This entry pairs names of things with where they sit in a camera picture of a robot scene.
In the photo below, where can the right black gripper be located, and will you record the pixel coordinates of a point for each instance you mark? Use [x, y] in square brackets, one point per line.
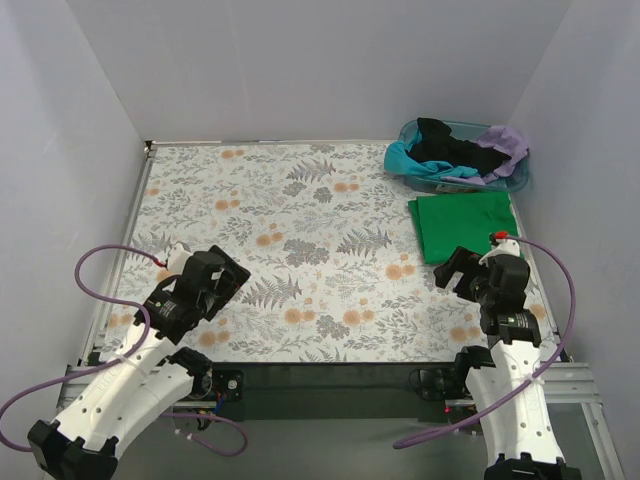
[460, 272]

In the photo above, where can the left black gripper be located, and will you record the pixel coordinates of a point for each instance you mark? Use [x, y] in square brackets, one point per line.
[230, 275]

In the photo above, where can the black t shirt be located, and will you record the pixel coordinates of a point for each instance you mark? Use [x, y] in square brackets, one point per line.
[437, 145]

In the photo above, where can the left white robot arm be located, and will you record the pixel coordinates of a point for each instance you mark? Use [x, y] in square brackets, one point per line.
[148, 373]

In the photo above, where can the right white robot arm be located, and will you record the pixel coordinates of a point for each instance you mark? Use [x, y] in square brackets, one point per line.
[500, 377]

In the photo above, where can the folded green t shirt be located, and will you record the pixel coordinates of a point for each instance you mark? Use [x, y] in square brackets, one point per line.
[446, 221]

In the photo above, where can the floral table mat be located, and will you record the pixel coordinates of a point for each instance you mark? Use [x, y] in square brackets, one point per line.
[337, 272]

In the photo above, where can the teal plastic basket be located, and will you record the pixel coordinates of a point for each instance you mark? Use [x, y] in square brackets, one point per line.
[470, 131]

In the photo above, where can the teal t shirt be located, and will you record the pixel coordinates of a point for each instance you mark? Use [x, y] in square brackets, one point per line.
[398, 162]

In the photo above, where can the lavender t shirt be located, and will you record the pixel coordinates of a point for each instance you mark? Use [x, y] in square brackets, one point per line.
[506, 140]

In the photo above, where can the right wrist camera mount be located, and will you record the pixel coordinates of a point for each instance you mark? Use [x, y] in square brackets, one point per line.
[501, 244]

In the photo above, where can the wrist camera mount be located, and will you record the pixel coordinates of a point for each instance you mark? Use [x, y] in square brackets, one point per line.
[177, 257]
[501, 244]

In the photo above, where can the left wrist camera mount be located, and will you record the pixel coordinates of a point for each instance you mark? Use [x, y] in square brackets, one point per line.
[177, 257]

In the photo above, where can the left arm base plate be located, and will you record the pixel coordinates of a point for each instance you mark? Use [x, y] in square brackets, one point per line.
[220, 384]

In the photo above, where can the aluminium front rail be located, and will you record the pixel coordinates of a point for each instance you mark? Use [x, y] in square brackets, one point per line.
[563, 382]

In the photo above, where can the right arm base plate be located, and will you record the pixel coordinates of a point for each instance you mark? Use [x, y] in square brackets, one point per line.
[436, 384]

